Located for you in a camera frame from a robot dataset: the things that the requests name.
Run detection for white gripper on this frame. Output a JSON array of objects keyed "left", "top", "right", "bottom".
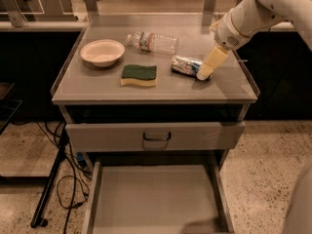
[{"left": 196, "top": 7, "right": 257, "bottom": 81}]

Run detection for silver blue redbull can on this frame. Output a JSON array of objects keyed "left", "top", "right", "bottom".
[{"left": 171, "top": 55, "right": 210, "bottom": 81}]

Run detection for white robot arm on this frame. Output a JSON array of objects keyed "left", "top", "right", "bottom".
[{"left": 197, "top": 0, "right": 312, "bottom": 80}]

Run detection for closed upper drawer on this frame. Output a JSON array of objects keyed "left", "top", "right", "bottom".
[{"left": 66, "top": 122, "right": 245, "bottom": 152}]

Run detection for grey metal drawer cabinet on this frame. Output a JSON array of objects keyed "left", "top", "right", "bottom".
[{"left": 50, "top": 13, "right": 260, "bottom": 234}]

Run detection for open middle drawer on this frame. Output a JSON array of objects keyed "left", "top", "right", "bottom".
[{"left": 82, "top": 159, "right": 235, "bottom": 234}]

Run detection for clear plastic water bottle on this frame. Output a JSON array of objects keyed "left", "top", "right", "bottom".
[{"left": 126, "top": 31, "right": 178, "bottom": 55}]

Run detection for green yellow sponge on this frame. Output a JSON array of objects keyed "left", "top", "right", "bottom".
[{"left": 121, "top": 64, "right": 157, "bottom": 87}]

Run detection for white paper bowl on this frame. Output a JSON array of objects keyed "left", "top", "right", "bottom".
[{"left": 80, "top": 39, "right": 125, "bottom": 67}]

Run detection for dark side table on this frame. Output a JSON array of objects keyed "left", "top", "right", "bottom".
[{"left": 0, "top": 82, "right": 21, "bottom": 135}]

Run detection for black stand leg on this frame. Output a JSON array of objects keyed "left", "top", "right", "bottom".
[{"left": 30, "top": 130, "right": 67, "bottom": 228}]

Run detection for white horizontal rail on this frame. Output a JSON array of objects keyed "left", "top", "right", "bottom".
[{"left": 0, "top": 20, "right": 296, "bottom": 33}]

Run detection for black floor cables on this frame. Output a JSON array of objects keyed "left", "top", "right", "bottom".
[{"left": 34, "top": 120, "right": 93, "bottom": 234}]

